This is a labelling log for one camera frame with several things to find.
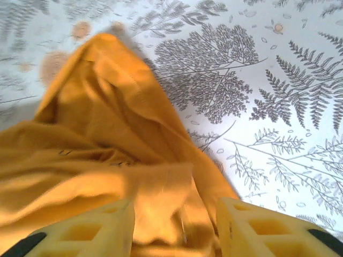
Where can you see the floral patterned table cover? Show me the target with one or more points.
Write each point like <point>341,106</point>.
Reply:
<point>268,80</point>

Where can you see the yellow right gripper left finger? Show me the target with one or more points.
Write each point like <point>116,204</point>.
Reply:
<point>88,235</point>

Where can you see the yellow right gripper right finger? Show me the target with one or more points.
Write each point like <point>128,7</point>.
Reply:
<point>268,230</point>

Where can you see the orange t-shirt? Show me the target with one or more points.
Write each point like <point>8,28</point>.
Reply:
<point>107,120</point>

